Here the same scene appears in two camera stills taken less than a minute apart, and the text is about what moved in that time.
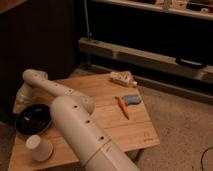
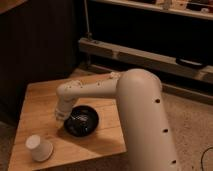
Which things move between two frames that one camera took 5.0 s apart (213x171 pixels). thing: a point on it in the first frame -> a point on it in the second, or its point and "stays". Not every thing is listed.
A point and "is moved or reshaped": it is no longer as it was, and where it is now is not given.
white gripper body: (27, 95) -> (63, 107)
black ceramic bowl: (32, 119) is moved or reshaped
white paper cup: (41, 151) stays
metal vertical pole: (89, 35) stays
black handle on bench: (190, 63) stays
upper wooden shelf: (200, 9) stays
